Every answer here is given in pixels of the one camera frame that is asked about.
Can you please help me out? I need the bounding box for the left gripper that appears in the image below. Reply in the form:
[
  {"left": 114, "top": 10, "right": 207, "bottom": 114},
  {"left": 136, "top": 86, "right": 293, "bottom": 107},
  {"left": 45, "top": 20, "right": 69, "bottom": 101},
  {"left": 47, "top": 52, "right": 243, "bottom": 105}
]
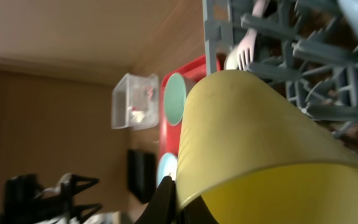
[{"left": 32, "top": 172, "right": 103, "bottom": 224}]

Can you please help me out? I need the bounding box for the light blue plate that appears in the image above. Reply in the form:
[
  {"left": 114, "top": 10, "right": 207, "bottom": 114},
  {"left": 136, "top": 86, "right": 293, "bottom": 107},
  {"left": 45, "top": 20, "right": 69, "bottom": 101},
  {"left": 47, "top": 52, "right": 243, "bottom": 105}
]
[{"left": 156, "top": 152, "right": 178, "bottom": 187}]

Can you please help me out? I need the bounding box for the black plastic tray bin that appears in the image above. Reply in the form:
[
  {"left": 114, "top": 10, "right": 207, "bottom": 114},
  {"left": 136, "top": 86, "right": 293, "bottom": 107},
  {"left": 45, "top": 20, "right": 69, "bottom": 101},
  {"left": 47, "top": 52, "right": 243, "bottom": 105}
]
[{"left": 127, "top": 149, "right": 156, "bottom": 203}]

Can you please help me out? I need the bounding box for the white plastic fork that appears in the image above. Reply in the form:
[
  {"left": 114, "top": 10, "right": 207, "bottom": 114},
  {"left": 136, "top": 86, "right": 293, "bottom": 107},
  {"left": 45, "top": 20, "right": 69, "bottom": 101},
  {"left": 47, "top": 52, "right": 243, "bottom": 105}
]
[{"left": 237, "top": 0, "right": 270, "bottom": 71}]

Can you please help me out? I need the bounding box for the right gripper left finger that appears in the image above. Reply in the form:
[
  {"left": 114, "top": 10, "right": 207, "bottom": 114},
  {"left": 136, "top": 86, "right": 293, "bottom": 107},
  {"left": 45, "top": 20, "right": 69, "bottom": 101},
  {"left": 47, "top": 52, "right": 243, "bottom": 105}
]
[{"left": 135, "top": 176, "right": 176, "bottom": 224}]

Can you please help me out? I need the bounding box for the red serving tray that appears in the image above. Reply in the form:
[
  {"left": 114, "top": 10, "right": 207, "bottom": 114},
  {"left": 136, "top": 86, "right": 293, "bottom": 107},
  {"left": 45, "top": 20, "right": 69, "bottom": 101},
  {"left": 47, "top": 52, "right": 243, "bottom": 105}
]
[{"left": 159, "top": 55, "right": 207, "bottom": 157}]

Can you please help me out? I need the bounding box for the grey dishwasher rack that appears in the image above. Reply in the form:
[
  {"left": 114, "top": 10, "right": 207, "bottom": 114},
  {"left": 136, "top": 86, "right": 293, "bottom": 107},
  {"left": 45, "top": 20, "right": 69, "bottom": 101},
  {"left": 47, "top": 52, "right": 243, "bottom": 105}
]
[{"left": 202, "top": 1, "right": 358, "bottom": 153}]

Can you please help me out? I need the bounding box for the green plastic bowl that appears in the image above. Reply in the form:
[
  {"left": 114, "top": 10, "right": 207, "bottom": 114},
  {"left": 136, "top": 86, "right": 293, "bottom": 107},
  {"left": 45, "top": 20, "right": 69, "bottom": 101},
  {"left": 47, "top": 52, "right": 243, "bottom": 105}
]
[{"left": 163, "top": 73, "right": 196, "bottom": 126}]

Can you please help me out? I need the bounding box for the clear plastic bin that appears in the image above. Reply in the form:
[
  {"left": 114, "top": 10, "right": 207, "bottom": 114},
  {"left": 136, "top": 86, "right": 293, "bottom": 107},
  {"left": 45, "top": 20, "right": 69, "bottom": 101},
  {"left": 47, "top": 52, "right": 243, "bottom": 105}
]
[{"left": 111, "top": 73, "right": 159, "bottom": 130}]

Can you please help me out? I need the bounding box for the yellow plastic cup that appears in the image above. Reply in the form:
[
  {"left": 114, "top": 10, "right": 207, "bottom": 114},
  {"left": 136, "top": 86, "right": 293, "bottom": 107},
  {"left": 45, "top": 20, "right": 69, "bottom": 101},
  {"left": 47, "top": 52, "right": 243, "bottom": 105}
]
[{"left": 176, "top": 70, "right": 358, "bottom": 223}]

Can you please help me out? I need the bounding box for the white plastic spoon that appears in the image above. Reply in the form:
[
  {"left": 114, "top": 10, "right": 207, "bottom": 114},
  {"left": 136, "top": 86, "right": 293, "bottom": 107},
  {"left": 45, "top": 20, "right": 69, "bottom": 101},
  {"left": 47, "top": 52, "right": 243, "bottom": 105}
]
[{"left": 224, "top": 45, "right": 238, "bottom": 70}]

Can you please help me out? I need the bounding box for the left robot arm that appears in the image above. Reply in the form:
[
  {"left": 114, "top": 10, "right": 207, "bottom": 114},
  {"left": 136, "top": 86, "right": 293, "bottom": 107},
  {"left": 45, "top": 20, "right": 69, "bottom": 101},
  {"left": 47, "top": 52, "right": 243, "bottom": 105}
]
[{"left": 0, "top": 173, "right": 103, "bottom": 223}]

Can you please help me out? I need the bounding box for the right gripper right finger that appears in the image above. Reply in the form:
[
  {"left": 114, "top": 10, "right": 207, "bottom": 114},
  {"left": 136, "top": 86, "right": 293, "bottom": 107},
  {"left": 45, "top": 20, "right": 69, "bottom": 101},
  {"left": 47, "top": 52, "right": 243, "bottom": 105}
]
[{"left": 180, "top": 196, "right": 218, "bottom": 224}]

